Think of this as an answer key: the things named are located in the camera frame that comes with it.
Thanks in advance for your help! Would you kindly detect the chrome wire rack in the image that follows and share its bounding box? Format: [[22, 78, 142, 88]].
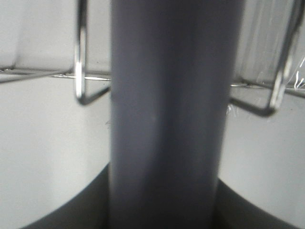
[[0, 0, 305, 117]]

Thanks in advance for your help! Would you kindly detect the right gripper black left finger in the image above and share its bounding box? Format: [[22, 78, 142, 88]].
[[24, 165, 109, 229]]

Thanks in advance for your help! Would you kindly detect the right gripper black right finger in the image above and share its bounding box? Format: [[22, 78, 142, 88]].
[[211, 179, 297, 229]]

